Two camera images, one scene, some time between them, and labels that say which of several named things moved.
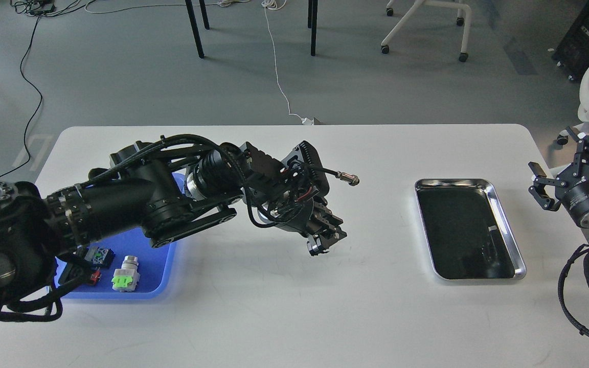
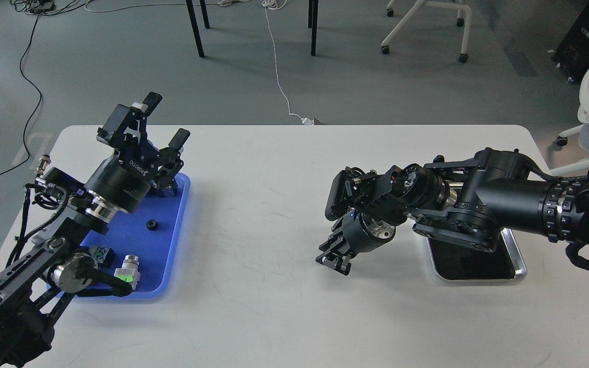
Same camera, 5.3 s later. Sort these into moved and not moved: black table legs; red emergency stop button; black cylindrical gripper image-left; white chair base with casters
Moved: black cylindrical gripper image-left; red emergency stop button
Not moved: white chair base with casters; black table legs
